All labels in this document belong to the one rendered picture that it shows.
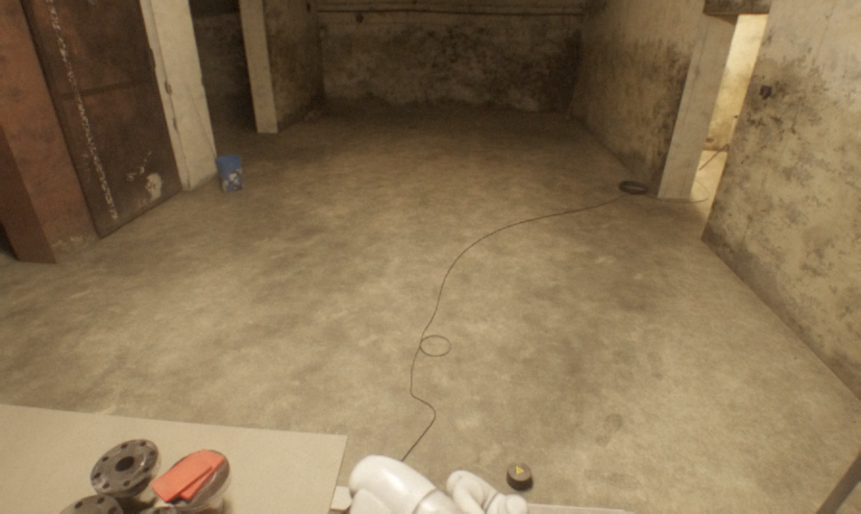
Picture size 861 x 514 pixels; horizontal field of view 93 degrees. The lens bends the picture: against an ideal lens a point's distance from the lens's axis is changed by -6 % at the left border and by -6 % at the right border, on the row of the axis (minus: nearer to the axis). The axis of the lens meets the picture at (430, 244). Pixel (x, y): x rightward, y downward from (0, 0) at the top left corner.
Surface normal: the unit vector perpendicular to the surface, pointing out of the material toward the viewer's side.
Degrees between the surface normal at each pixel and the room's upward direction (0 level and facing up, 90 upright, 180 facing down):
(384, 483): 16
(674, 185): 90
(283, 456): 0
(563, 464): 0
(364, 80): 90
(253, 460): 0
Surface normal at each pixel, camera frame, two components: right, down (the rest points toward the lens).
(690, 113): -0.09, 0.45
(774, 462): 0.02, -0.89
